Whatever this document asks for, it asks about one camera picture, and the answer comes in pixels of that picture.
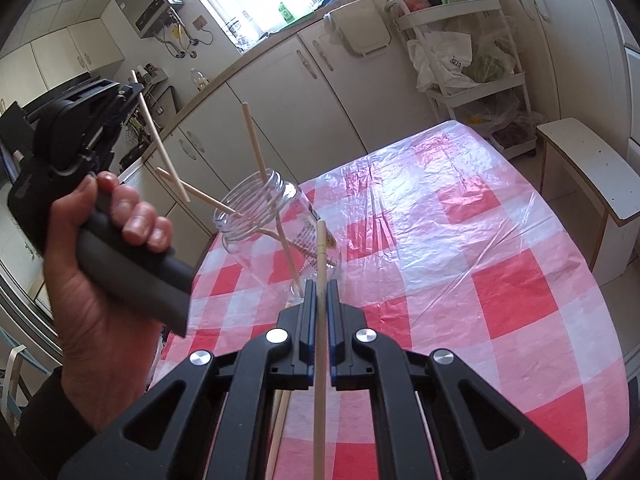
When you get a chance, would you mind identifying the clear bag of greens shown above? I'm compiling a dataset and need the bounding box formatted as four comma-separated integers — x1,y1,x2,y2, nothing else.
465,35,517,84

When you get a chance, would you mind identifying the cream base cabinet run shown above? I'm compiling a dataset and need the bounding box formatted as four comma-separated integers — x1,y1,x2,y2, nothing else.
120,10,451,246

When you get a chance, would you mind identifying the red white checked tablecloth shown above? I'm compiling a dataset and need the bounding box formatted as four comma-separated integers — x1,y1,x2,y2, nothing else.
147,119,628,480

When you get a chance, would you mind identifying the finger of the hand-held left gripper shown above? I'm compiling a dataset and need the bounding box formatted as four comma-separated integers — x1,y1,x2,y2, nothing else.
116,82,144,111

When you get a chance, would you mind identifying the white plastic bag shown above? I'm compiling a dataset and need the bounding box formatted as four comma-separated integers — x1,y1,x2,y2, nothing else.
407,30,473,96

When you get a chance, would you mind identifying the person's left hand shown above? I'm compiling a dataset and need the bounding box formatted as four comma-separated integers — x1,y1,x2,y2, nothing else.
44,170,174,434

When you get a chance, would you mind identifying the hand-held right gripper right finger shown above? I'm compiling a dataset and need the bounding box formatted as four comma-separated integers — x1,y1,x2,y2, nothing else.
325,280,586,480

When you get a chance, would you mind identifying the white utility cart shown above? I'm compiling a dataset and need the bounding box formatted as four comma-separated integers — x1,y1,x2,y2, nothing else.
384,0,540,162

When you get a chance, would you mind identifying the cream side base cabinet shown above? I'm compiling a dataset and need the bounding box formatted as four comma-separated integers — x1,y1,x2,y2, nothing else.
470,0,632,153

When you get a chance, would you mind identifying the cream wall cabinet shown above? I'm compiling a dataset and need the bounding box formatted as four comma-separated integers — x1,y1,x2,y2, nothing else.
0,20,126,97

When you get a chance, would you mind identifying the white water heater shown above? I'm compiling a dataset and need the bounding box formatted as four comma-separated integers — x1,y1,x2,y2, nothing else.
115,0,184,39

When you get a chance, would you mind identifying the person's left forearm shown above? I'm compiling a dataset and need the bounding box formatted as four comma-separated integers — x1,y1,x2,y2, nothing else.
14,364,153,480

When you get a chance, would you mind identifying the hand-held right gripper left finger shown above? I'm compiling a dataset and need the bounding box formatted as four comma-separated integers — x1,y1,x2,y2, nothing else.
55,282,318,480

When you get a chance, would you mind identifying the white stool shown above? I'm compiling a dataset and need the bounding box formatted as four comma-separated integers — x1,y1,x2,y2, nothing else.
536,117,640,287

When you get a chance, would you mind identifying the wall utensil rack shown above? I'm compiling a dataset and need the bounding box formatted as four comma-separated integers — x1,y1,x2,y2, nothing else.
120,62,178,161

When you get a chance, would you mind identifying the white hanging waste bin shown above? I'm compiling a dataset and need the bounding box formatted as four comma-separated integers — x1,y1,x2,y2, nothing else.
324,0,393,57

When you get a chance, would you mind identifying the clear plastic jar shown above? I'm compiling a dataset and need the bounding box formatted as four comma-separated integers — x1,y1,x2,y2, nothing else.
213,169,346,307

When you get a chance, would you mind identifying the wooden chopstick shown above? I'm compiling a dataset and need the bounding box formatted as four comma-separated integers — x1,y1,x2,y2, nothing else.
311,220,328,480
131,70,191,205
242,103,306,297
264,391,292,480
156,168,301,256

